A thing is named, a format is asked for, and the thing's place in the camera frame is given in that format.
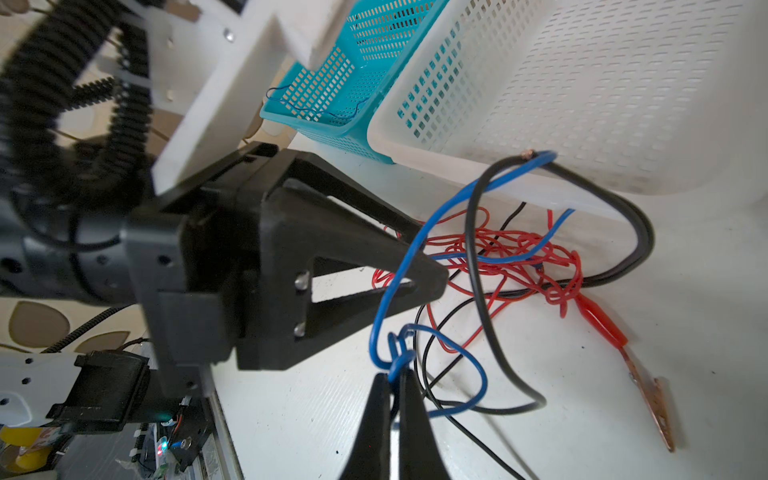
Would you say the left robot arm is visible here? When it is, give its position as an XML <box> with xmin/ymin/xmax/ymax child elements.
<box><xmin>1</xmin><ymin>1</ymin><xmax>420</xmax><ymax>434</ymax></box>

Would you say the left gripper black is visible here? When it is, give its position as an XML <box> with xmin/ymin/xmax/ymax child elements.
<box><xmin>0</xmin><ymin>140</ymin><xmax>450</xmax><ymax>397</ymax></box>

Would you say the black cable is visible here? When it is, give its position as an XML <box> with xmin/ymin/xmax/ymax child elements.
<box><xmin>389</xmin><ymin>152</ymin><xmax>656</xmax><ymax>480</ymax></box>

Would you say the white plastic basket left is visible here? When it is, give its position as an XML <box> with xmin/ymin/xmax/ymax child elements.
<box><xmin>368</xmin><ymin>1</ymin><xmax>767</xmax><ymax>225</ymax></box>

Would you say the red cable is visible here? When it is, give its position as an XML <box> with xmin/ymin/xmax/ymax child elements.
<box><xmin>371</xmin><ymin>206</ymin><xmax>677</xmax><ymax>454</ymax></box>

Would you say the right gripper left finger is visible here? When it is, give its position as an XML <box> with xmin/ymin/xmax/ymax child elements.
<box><xmin>340</xmin><ymin>373</ymin><xmax>398</xmax><ymax>480</ymax></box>

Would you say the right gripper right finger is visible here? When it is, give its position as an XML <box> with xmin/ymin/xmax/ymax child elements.
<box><xmin>397</xmin><ymin>369</ymin><xmax>450</xmax><ymax>480</ymax></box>

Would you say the teal plastic basket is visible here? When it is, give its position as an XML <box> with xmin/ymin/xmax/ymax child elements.
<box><xmin>260</xmin><ymin>0</ymin><xmax>446</xmax><ymax>164</ymax></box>

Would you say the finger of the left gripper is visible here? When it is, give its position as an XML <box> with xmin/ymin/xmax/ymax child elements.
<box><xmin>263</xmin><ymin>149</ymin><xmax>421</xmax><ymax>242</ymax></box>

